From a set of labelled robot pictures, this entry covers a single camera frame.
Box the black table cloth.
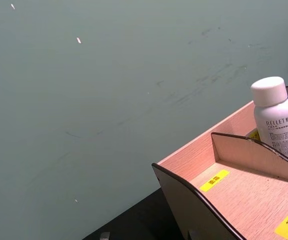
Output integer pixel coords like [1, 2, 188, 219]
[80, 187, 193, 240]

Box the light wooden desk organizer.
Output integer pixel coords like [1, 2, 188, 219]
[151, 99, 288, 240]

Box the white plastic bottle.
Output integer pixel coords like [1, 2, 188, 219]
[250, 76, 288, 161]

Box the pale grey-green wall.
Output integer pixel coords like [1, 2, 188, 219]
[0, 0, 288, 240]

